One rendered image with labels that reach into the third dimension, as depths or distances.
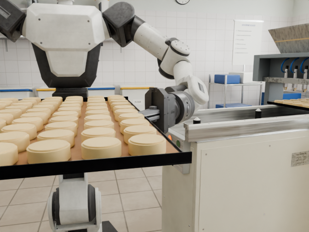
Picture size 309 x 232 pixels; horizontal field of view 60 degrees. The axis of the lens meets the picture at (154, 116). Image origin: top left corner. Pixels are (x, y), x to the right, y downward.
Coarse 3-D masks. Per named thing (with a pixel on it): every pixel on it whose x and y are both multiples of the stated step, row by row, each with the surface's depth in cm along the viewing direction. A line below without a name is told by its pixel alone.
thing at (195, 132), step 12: (240, 120) 108; (252, 120) 108; (264, 120) 109; (276, 120) 111; (288, 120) 114; (300, 120) 116; (192, 132) 98; (204, 132) 100; (216, 132) 102; (228, 132) 104; (240, 132) 106; (252, 132) 108; (264, 132) 110; (276, 132) 113
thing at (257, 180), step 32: (192, 160) 102; (224, 160) 104; (256, 160) 110; (288, 160) 116; (192, 192) 104; (224, 192) 107; (256, 192) 113; (288, 192) 120; (192, 224) 106; (224, 224) 110; (256, 224) 116; (288, 224) 124
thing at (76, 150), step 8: (112, 112) 66; (48, 120) 57; (80, 120) 57; (112, 120) 57; (80, 128) 49; (80, 136) 44; (120, 136) 44; (80, 144) 40; (168, 144) 40; (24, 152) 36; (72, 152) 36; (80, 152) 36; (128, 152) 36; (168, 152) 36; (24, 160) 33; (72, 160) 33
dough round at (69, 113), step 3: (60, 111) 56; (63, 111) 56; (66, 111) 56; (69, 111) 56; (72, 111) 56; (75, 111) 56; (54, 114) 53; (57, 114) 53; (60, 114) 53; (63, 114) 53; (66, 114) 53; (69, 114) 53; (72, 114) 53; (75, 114) 54; (78, 117) 55; (78, 120) 55
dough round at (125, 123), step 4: (124, 120) 47; (128, 120) 47; (132, 120) 47; (136, 120) 47; (140, 120) 47; (144, 120) 47; (120, 124) 45; (124, 124) 45; (128, 124) 44; (132, 124) 44; (136, 124) 44; (140, 124) 44; (144, 124) 45; (148, 124) 45; (120, 128) 46; (124, 128) 44
